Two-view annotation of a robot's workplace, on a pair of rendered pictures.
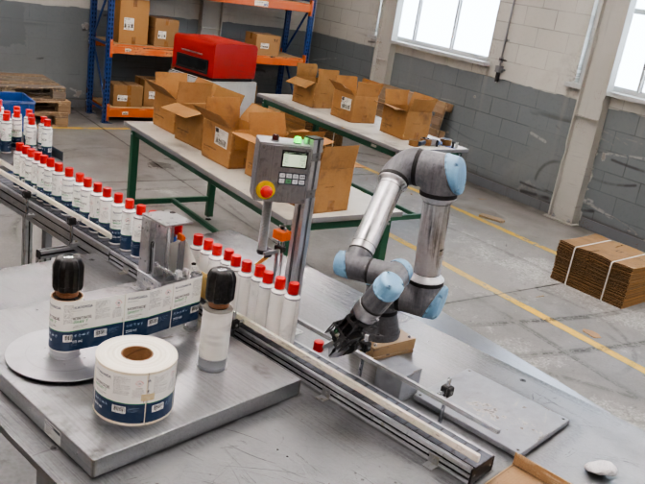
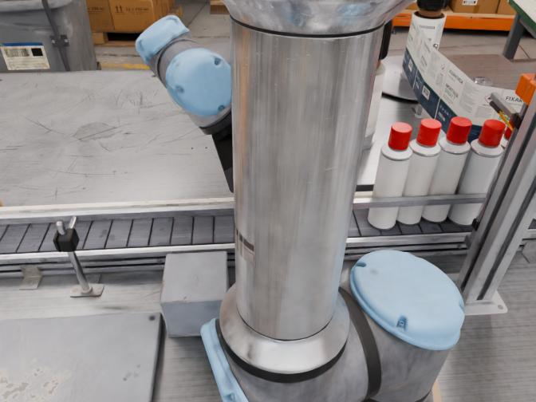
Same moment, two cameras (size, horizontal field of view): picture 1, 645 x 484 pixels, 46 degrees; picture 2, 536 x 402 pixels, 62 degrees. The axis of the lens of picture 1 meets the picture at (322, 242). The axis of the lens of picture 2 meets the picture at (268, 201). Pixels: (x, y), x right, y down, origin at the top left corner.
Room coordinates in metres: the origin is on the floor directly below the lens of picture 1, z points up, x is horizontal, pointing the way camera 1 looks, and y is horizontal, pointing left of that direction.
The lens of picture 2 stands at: (2.46, -0.52, 1.45)
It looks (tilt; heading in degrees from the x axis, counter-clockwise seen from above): 40 degrees down; 136
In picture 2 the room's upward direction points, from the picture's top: straight up
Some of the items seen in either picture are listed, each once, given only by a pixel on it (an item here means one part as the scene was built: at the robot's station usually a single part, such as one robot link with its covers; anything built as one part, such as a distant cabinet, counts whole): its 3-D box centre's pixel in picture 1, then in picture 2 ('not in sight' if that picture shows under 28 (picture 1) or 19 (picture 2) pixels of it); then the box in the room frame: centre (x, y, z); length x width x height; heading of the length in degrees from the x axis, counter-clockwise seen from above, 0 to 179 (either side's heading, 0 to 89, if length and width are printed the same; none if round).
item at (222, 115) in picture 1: (234, 132); not in sight; (4.77, 0.66, 0.97); 0.45 x 0.38 x 0.37; 131
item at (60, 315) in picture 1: (66, 305); (427, 25); (1.87, 0.66, 1.04); 0.09 x 0.09 x 0.29
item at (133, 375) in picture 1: (134, 378); not in sight; (1.69, 0.41, 0.95); 0.20 x 0.20 x 0.14
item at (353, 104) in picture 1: (352, 98); not in sight; (7.05, -0.07, 0.97); 0.42 x 0.39 x 0.37; 126
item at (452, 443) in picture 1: (323, 366); (273, 201); (2.00, -0.06, 0.91); 1.07 x 0.01 x 0.02; 50
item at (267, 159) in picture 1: (281, 170); not in sight; (2.35, 0.16, 1.38); 0.17 x 0.10 x 0.19; 105
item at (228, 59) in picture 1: (210, 98); not in sight; (7.95, 1.38, 0.61); 0.70 x 0.60 x 1.22; 50
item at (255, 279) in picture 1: (256, 295); (476, 175); (2.26, 0.18, 0.98); 0.05 x 0.05 x 0.20
